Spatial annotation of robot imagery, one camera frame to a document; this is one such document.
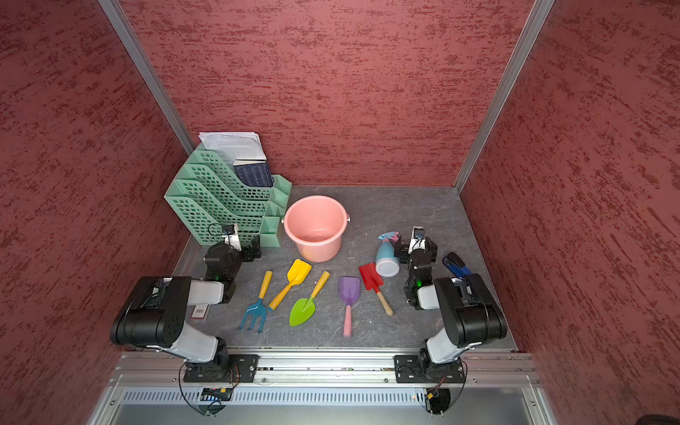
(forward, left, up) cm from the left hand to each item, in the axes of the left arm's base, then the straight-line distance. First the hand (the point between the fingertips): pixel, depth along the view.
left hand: (246, 240), depth 94 cm
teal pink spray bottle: (-8, -51, -1) cm, 51 cm away
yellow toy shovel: (-11, -18, -7) cm, 22 cm away
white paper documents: (+32, +9, +18) cm, 38 cm away
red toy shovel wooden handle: (-11, -46, -7) cm, 48 cm away
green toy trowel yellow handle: (-22, -23, -7) cm, 33 cm away
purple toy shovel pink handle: (-16, -38, -7) cm, 41 cm away
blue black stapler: (-7, -76, -4) cm, 77 cm away
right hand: (0, -61, +1) cm, 61 cm away
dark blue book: (+29, +3, +7) cm, 30 cm away
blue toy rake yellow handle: (-22, -8, -7) cm, 24 cm away
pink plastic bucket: (+9, -25, -2) cm, 26 cm away
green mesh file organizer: (+10, +12, +13) cm, 20 cm away
